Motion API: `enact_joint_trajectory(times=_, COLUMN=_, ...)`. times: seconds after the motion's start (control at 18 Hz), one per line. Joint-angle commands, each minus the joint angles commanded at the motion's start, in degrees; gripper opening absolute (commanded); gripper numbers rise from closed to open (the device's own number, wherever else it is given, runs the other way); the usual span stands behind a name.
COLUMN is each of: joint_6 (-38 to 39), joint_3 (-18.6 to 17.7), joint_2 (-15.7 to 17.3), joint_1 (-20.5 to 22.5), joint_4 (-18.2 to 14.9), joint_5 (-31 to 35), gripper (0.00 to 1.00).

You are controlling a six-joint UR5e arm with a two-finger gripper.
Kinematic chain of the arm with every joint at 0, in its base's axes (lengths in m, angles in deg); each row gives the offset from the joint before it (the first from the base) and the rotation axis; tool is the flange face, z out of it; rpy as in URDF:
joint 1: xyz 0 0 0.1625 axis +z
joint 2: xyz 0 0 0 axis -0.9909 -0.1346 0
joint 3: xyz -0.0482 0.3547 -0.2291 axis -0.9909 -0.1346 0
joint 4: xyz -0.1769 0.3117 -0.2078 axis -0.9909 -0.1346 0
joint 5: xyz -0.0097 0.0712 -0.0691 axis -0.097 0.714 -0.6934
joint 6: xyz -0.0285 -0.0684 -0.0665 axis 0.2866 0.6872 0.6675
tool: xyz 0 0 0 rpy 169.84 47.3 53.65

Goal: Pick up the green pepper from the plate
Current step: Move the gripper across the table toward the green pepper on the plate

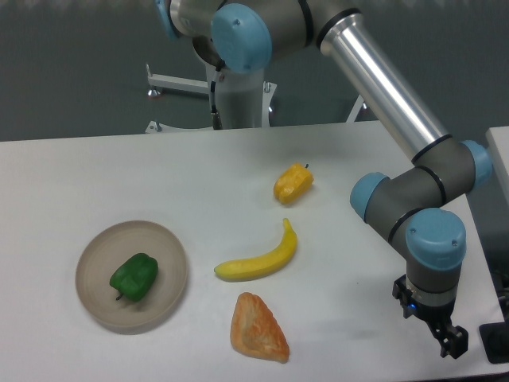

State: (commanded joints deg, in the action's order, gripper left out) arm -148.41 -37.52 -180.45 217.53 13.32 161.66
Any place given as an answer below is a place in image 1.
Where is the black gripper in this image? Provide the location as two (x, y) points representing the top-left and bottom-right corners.
(392, 275), (468, 359)

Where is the green bell pepper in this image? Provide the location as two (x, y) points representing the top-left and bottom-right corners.
(109, 252), (159, 302)

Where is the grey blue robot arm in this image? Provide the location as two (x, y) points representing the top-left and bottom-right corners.
(155, 1), (492, 358)

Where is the yellow bell pepper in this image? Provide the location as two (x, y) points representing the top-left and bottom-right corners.
(273, 162), (314, 205)

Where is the beige round plate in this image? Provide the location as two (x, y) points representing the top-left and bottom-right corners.
(75, 220), (188, 334)

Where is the black device at right edge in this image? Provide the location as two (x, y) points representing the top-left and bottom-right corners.
(479, 322), (508, 364)

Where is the orange pastry bread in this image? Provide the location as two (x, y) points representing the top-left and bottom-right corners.
(230, 292), (290, 364)

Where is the yellow banana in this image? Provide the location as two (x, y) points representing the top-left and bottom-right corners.
(214, 218), (298, 282)

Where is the white side table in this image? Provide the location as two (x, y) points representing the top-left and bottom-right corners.
(462, 126), (508, 203)

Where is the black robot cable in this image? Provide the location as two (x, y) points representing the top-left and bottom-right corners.
(209, 59), (227, 131)

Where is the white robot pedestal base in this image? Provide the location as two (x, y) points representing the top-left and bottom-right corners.
(143, 35), (371, 134)

